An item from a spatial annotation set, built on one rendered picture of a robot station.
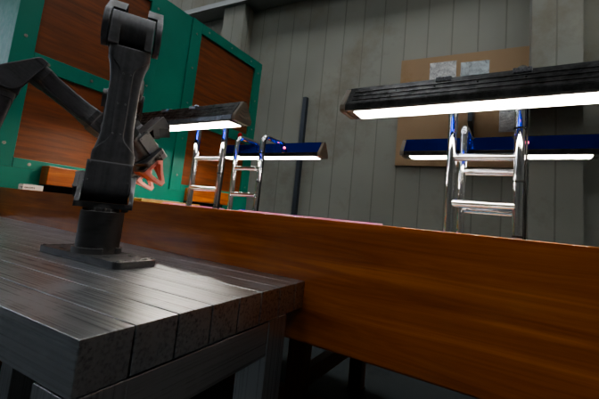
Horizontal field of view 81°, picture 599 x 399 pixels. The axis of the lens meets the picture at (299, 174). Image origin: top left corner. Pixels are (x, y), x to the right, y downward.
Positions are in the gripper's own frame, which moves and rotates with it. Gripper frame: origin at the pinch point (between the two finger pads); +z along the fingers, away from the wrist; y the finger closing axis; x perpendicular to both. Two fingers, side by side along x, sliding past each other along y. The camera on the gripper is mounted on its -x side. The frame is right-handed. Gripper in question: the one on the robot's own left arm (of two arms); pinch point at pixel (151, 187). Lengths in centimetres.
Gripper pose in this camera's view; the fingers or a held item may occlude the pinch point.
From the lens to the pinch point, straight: 131.9
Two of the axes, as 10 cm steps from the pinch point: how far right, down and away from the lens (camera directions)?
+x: -4.1, 6.5, -6.4
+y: -8.5, -0.2, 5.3
